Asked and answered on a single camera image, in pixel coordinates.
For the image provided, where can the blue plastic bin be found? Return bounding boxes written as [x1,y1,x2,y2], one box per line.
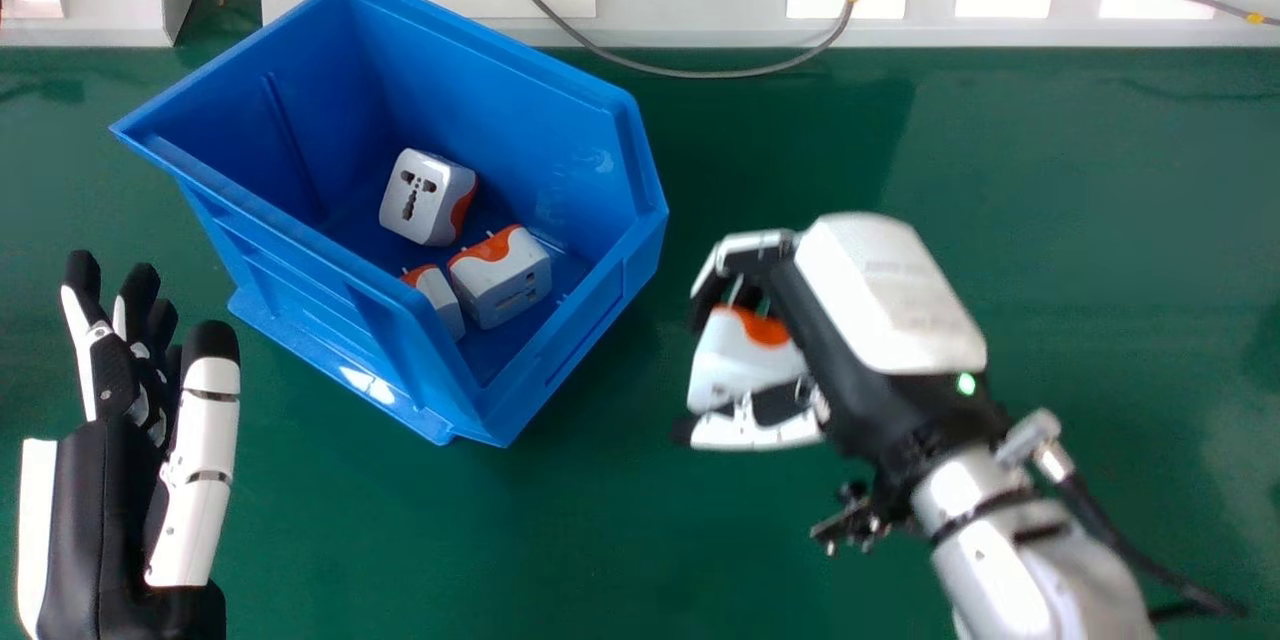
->
[109,0,670,449]

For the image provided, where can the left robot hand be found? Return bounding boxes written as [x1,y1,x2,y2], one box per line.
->
[16,250,242,640]

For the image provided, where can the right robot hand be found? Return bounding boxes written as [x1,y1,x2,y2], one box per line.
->
[672,212,1013,493]

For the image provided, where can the grey cable with yellow tag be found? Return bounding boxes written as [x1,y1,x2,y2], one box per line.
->
[1150,0,1280,27]

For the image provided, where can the white-and-orange plug adapter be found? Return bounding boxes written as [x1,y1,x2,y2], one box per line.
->
[447,225,553,330]
[379,148,478,248]
[400,264,467,341]
[686,305,807,415]

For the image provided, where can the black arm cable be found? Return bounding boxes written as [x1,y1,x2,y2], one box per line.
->
[1060,475,1246,621]

